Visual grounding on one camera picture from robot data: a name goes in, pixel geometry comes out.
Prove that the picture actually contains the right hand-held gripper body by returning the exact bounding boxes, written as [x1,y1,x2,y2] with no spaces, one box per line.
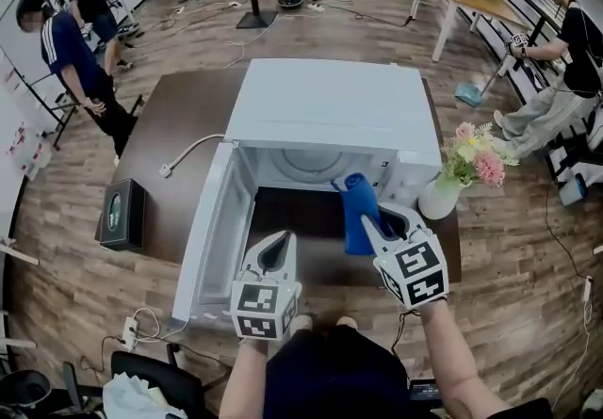
[373,203,449,313]

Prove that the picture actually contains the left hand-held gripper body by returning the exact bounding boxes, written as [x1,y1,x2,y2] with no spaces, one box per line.
[229,229,302,343]

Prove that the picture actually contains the blue cloth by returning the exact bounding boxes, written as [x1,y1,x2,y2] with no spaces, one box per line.
[331,170,382,257]

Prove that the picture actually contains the glass microwave turntable plate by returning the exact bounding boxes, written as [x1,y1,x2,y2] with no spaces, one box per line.
[281,147,378,174]

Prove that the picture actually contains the person's right forearm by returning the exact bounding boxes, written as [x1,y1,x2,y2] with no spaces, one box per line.
[417,297,513,419]

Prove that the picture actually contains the person's left forearm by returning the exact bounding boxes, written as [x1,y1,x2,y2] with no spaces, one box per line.
[219,339,270,419]

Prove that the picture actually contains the white microwave oven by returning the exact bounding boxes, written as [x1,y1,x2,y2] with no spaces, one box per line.
[171,57,444,329]

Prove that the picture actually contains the crumpled white cloth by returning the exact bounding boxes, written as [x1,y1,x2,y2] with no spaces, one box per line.
[102,372,188,419]

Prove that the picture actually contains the white vase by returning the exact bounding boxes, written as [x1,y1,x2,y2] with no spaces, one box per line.
[417,177,465,220]

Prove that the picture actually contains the person's dark shorts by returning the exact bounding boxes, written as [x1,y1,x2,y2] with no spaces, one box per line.
[262,326,412,419]

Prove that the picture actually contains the pink and yellow flower bouquet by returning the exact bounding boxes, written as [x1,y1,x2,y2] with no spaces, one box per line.
[440,121,520,188]

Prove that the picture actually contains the black device with screen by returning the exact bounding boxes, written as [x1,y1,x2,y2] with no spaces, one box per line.
[408,378,443,410]

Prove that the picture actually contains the black chair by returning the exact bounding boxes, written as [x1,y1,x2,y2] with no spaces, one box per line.
[109,342,204,419]

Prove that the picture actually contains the black tissue box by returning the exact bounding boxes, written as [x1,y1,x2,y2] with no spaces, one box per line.
[93,178,148,252]

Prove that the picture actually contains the whiteboard on black stand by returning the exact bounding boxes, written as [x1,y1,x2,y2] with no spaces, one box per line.
[0,0,80,153]

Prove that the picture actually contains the white power cable with plug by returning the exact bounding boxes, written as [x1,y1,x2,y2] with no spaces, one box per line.
[158,133,228,179]

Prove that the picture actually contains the blue dustpan with long handle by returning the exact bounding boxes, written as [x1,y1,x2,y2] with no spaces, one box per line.
[453,49,513,106]

